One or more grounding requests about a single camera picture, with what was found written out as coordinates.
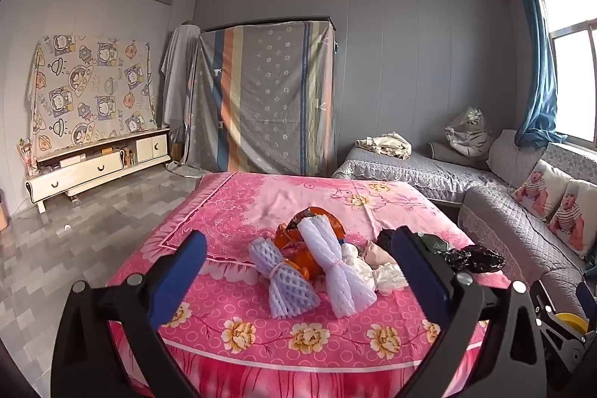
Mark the pink floral bed sheet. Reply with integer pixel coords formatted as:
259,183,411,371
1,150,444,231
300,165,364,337
106,172,514,398

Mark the pink flower bouquet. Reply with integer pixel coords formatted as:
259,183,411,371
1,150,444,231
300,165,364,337
18,138,40,176

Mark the cream TV cabinet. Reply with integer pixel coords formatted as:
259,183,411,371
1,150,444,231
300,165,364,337
25,126,172,213

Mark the baby print pillow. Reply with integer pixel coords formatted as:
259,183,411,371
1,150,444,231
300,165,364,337
513,159,573,222
548,179,597,259

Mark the beige crumpled cloth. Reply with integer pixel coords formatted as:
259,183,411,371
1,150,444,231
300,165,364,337
355,132,412,160

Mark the white foam fruit net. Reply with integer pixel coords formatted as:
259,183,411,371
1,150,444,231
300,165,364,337
297,216,378,319

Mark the plain grey hanging cloth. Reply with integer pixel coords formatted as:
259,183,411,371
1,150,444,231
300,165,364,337
161,21,202,168

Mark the white tissue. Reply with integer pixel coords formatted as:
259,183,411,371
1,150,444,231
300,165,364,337
340,242,410,295

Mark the dark grey bolster pillow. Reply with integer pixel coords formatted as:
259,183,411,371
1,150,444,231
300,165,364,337
428,141,490,170

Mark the purple foam fruit net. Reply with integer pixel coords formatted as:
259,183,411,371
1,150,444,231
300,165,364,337
248,237,322,319

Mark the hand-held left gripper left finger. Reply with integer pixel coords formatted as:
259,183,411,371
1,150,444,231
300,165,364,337
50,230,208,398

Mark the window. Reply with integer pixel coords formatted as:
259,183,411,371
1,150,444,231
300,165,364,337
532,0,597,147

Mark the large orange printed wrapper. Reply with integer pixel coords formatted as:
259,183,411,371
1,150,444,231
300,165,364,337
285,207,347,282

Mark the beige pink paper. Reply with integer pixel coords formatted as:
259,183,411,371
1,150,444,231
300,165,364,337
363,240,398,268

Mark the black plastic bag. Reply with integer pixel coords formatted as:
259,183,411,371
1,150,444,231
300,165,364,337
438,246,507,275

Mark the grey quilted corner sofa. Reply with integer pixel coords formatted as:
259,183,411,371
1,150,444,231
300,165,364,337
332,130,597,319

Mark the cartoon printed cloth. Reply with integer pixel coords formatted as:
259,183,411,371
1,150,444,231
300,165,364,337
25,33,157,147

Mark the blue curtain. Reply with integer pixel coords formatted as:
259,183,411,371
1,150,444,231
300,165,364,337
514,0,567,147

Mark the grey quilted cushion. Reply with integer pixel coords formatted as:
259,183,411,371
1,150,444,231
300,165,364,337
487,130,546,187

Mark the yellow trash bin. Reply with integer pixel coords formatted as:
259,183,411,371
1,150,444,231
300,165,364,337
554,311,589,336

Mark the dark plastic bag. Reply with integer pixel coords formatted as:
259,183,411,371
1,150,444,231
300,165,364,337
375,228,449,259

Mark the striped grey sheet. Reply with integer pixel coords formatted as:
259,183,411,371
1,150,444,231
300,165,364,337
184,16,337,177

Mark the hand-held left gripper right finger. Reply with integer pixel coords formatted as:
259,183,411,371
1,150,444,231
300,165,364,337
391,226,546,398

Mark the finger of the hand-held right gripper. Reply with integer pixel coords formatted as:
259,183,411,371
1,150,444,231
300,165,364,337
577,281,597,320
531,279,591,379

